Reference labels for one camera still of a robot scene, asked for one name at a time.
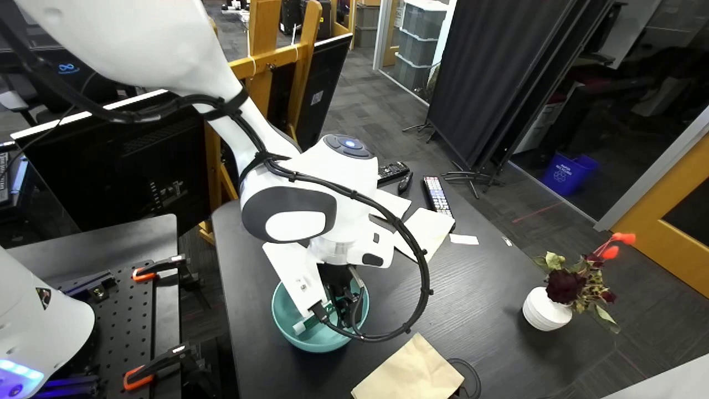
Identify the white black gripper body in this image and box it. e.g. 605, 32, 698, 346
262, 244, 368, 334

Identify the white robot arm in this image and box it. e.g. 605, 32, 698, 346
14, 0, 430, 341

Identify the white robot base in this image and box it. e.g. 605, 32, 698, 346
0, 248, 95, 399

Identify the blue bowl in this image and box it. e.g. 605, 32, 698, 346
270, 280, 371, 356

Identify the tan paper napkin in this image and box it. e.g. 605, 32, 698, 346
350, 336, 463, 399

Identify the black remote control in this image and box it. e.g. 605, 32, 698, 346
380, 162, 410, 185

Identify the grey button remote control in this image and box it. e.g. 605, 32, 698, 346
423, 177, 452, 218

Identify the black perforated mounting board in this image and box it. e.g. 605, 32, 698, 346
50, 267, 157, 399

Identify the black computer monitor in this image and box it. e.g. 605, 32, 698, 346
11, 110, 210, 233

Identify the white vase with flowers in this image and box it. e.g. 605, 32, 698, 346
520, 233, 637, 334

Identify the blue bin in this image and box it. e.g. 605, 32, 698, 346
544, 154, 598, 197

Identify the black folding screen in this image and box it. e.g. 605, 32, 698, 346
429, 0, 611, 169

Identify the orange handled clamp left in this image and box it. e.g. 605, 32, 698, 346
131, 255, 199, 288

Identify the orange handled clamp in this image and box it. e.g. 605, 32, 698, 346
122, 345, 215, 394
131, 255, 199, 288

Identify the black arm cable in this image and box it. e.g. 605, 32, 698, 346
0, 20, 434, 346

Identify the orange handled clamp right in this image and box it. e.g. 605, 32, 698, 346
122, 345, 215, 394

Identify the wooden easel frame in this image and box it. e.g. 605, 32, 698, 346
199, 26, 371, 244

